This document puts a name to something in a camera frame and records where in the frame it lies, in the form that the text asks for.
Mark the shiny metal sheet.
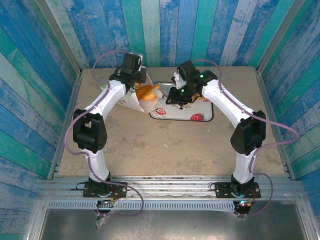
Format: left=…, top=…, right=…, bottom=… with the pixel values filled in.
left=38, top=208, right=310, bottom=240

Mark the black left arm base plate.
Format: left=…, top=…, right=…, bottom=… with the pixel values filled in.
left=82, top=181, right=128, bottom=199

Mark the white strawberry print tray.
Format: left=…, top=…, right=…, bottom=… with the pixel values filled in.
left=149, top=81, right=215, bottom=123

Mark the long golden fake bread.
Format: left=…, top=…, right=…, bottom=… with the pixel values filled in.
left=142, top=90, right=161, bottom=102

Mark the slotted grey cable duct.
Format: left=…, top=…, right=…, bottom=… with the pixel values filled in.
left=46, top=200, right=236, bottom=211

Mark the aluminium corner post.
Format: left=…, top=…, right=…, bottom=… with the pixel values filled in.
left=255, top=0, right=308, bottom=74
left=34, top=0, right=83, bottom=77

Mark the aluminium table side rail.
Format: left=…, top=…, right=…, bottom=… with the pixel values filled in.
left=254, top=67, right=296, bottom=181
left=47, top=71, right=83, bottom=180

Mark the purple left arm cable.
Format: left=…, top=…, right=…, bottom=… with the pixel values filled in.
left=65, top=50, right=145, bottom=217

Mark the round golden fake bun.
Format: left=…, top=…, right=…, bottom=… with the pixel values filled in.
left=135, top=84, right=152, bottom=100

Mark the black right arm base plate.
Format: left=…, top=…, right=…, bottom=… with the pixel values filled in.
left=214, top=182, right=262, bottom=199

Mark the aluminium frame rail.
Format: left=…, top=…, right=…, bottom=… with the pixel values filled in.
left=38, top=174, right=306, bottom=202

